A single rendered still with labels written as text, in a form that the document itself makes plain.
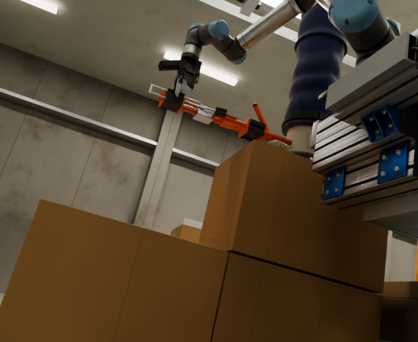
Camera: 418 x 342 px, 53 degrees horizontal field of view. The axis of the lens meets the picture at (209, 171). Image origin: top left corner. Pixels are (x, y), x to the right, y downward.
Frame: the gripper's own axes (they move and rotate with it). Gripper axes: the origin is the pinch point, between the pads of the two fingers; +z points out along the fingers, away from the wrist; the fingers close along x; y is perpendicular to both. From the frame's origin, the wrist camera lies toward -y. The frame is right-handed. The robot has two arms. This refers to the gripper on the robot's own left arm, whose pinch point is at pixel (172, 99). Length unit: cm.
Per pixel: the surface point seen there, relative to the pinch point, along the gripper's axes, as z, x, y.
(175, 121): -251, 554, 92
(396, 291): 51, -20, 94
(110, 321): 82, -18, -2
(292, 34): -210, 176, 123
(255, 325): 74, -19, 42
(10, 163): -91, 584, -147
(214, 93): -291, 479, 133
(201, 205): -121, 583, 187
